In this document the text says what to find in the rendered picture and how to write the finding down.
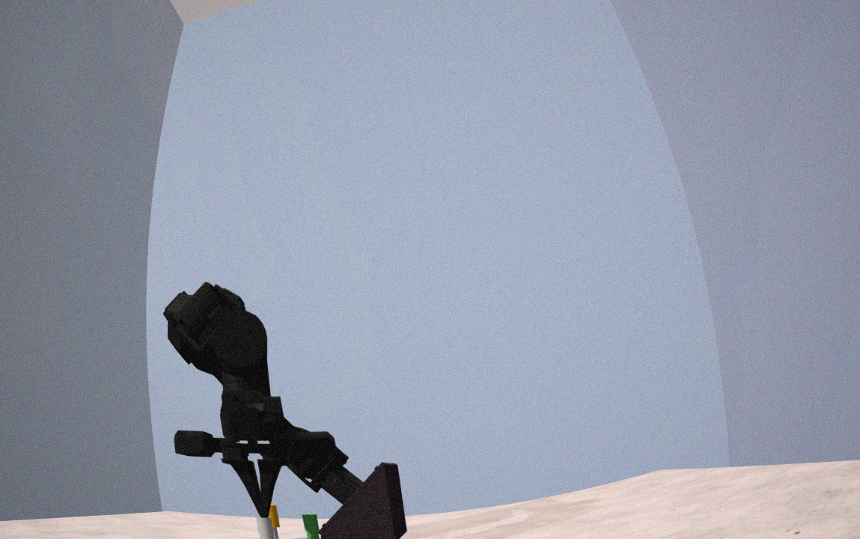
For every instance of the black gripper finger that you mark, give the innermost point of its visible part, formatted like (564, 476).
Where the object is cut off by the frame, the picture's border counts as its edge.
(269, 472)
(247, 473)

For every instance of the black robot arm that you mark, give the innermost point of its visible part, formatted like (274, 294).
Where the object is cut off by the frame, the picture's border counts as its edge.
(212, 330)

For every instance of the red circuit board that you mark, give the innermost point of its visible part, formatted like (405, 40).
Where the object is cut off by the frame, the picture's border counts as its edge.
(267, 527)

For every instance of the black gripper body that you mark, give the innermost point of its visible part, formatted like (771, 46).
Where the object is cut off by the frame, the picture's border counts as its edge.
(202, 444)

